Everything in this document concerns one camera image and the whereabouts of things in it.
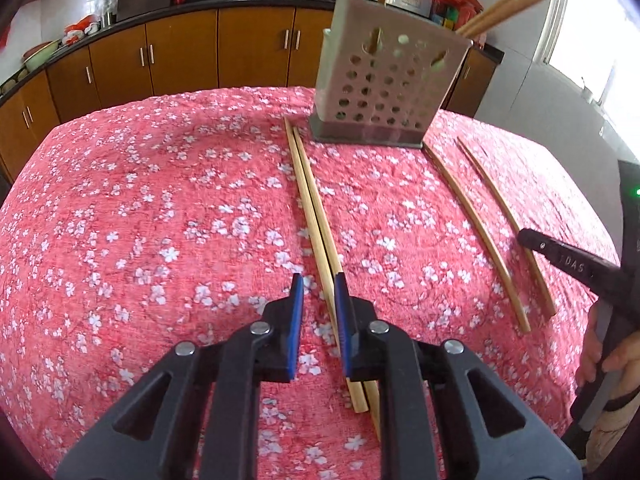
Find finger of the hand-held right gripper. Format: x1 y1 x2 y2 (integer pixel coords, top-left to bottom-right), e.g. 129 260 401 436
516 227 626 297

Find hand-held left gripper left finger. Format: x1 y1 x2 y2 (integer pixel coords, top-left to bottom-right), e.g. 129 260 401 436
55 272 306 480

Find black kitchen countertop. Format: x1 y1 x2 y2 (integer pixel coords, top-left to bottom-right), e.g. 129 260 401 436
0 0 505 111

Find person's right hand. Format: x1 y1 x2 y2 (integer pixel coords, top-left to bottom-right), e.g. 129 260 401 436
579 302 640 398

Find green basin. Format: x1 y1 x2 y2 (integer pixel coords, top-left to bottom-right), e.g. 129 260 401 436
22 41 61 72

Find clear glass jar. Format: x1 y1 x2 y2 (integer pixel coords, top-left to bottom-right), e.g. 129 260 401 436
97 0 121 28

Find large window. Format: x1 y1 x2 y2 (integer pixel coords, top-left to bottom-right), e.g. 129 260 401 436
542 0 640 126

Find red and white bags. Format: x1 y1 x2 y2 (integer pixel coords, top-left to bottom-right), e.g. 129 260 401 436
62 15 98 46

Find red floral tablecloth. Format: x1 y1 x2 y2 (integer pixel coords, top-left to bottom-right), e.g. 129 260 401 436
0 85 623 480

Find beige perforated chopstick holder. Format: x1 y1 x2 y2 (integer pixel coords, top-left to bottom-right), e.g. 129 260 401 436
309 0 473 150

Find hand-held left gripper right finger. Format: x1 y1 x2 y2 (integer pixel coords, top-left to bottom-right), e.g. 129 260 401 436
334 272 583 480

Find wooden lower kitchen cabinets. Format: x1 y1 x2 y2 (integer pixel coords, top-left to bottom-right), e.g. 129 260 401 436
0 6 501 186

